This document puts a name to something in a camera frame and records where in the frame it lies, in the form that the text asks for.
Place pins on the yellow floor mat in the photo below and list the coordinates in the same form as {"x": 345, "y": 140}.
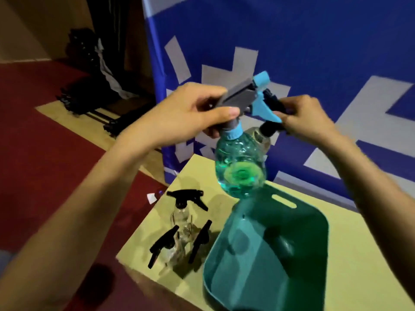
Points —
{"x": 90, "y": 126}

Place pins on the blue banner white pattern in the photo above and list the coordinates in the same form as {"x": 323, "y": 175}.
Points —
{"x": 324, "y": 45}

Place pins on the white cloth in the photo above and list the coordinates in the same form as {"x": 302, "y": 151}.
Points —
{"x": 110, "y": 77}

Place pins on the dark curtain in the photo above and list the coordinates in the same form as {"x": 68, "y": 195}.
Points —
{"x": 107, "y": 29}

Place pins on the black tripod equipment pile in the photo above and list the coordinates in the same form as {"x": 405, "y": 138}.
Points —
{"x": 84, "y": 90}

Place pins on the person's left hand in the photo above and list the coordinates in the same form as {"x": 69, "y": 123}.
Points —
{"x": 175, "y": 116}

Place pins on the teal plastic basin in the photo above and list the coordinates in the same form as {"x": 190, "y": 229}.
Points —
{"x": 269, "y": 255}

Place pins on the clear spray bottle black head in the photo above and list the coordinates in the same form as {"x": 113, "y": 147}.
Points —
{"x": 200, "y": 239}
{"x": 261, "y": 139}
{"x": 163, "y": 244}
{"x": 184, "y": 194}

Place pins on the blue spray bottle grey head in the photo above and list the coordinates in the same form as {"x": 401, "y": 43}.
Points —
{"x": 240, "y": 158}

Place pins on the person's right hand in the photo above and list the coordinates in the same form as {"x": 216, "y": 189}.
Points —
{"x": 308, "y": 121}

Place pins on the person's right forearm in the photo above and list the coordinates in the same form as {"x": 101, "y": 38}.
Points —
{"x": 379, "y": 204}

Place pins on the person's right thumb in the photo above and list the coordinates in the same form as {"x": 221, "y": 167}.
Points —
{"x": 282, "y": 121}

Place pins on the person's left forearm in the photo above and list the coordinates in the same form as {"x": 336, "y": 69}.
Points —
{"x": 71, "y": 216}

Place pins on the white paper scrap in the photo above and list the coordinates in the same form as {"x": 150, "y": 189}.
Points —
{"x": 151, "y": 198}

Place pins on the person's left thumb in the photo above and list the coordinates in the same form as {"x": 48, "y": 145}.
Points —
{"x": 223, "y": 115}

